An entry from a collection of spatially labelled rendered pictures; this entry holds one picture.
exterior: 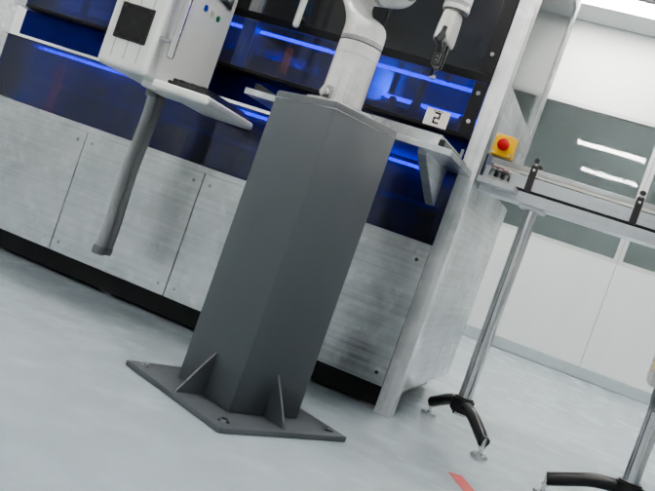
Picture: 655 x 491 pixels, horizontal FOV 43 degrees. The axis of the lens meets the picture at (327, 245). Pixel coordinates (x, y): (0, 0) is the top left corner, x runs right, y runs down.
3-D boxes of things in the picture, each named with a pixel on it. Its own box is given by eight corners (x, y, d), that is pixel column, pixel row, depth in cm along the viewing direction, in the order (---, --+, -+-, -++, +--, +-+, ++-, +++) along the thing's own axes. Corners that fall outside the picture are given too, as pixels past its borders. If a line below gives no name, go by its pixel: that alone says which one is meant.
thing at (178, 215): (80, 245, 440) (134, 89, 437) (442, 392, 374) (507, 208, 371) (-62, 225, 345) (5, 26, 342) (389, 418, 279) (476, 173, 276)
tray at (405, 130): (386, 144, 284) (390, 134, 283) (457, 166, 275) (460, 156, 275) (359, 122, 251) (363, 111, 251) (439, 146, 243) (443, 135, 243)
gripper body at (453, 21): (446, 14, 259) (435, 47, 259) (441, 1, 250) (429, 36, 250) (469, 18, 257) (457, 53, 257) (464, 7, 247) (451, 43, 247)
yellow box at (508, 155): (492, 156, 282) (499, 136, 282) (512, 162, 279) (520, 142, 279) (489, 152, 275) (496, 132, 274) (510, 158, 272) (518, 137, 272)
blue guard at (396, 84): (27, 3, 340) (41, -39, 340) (471, 135, 279) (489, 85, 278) (26, 3, 340) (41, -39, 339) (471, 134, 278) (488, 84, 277)
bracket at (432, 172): (425, 204, 281) (438, 168, 281) (434, 206, 280) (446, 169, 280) (404, 189, 249) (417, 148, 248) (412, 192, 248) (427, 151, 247)
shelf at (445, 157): (295, 125, 307) (297, 120, 307) (474, 181, 284) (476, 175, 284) (244, 93, 261) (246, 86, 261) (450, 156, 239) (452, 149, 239)
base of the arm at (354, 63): (337, 103, 212) (362, 35, 212) (291, 94, 226) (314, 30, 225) (384, 127, 226) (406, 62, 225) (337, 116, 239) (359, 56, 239)
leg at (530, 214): (448, 407, 294) (521, 206, 292) (472, 417, 292) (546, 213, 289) (443, 410, 286) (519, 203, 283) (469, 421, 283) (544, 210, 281)
